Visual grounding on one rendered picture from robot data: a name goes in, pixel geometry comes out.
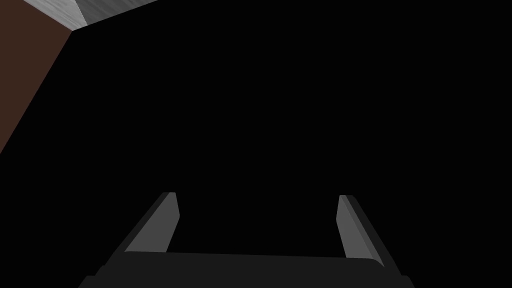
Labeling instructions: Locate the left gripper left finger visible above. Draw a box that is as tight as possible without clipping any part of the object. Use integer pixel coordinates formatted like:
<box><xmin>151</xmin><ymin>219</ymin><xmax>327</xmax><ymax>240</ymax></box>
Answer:
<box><xmin>113</xmin><ymin>191</ymin><xmax>181</xmax><ymax>255</ymax></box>

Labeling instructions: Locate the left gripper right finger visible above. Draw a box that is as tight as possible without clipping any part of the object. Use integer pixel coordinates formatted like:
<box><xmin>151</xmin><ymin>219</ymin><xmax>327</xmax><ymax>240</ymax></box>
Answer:
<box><xmin>335</xmin><ymin>194</ymin><xmax>387</xmax><ymax>268</ymax></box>

